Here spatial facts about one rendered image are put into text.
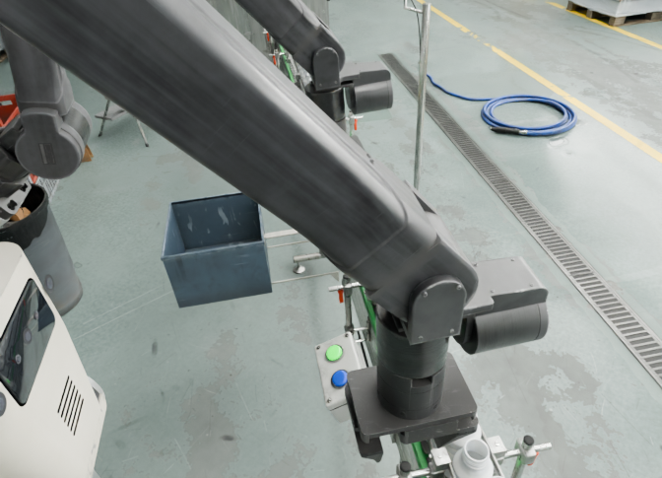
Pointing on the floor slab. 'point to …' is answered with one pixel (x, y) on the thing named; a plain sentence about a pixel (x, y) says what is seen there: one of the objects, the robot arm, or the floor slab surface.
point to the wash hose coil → (516, 125)
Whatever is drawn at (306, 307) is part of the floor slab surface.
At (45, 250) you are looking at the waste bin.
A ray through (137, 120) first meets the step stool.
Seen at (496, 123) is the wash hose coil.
